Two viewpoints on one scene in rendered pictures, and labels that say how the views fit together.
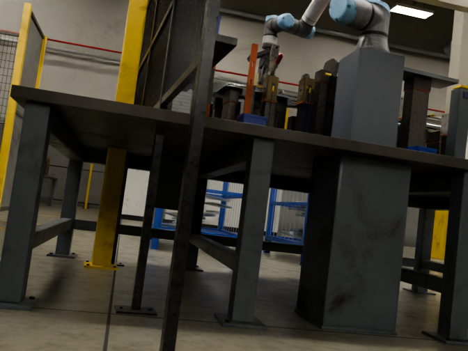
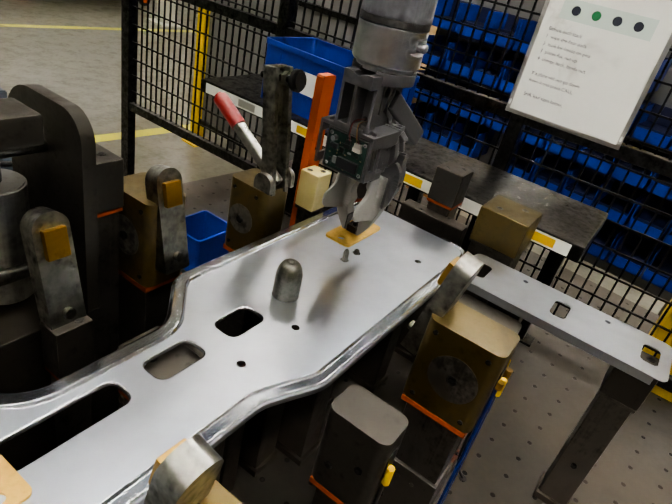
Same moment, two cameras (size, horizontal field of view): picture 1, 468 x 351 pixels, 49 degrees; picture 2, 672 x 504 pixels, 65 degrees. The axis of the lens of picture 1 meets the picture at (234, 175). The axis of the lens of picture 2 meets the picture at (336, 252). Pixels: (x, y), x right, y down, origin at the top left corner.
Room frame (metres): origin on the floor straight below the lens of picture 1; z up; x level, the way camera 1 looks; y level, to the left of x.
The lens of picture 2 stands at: (3.00, -0.52, 1.37)
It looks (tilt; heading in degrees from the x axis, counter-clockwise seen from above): 30 degrees down; 136
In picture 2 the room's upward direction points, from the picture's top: 14 degrees clockwise
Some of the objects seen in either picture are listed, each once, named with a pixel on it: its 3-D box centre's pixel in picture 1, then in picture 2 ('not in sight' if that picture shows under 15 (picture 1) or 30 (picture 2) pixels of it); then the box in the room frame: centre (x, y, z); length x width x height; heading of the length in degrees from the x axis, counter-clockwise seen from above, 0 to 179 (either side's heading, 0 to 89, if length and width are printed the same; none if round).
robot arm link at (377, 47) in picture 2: (269, 42); (391, 47); (2.58, -0.10, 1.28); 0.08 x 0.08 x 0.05
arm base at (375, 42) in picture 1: (372, 47); not in sight; (2.10, -0.51, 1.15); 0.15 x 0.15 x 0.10
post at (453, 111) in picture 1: (457, 133); not in sight; (2.52, -1.09, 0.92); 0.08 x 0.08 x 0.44; 17
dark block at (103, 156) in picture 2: (317, 113); (89, 304); (2.43, -0.37, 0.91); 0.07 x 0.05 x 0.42; 17
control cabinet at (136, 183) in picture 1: (140, 164); not in sight; (11.35, 2.11, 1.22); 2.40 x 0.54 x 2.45; 9
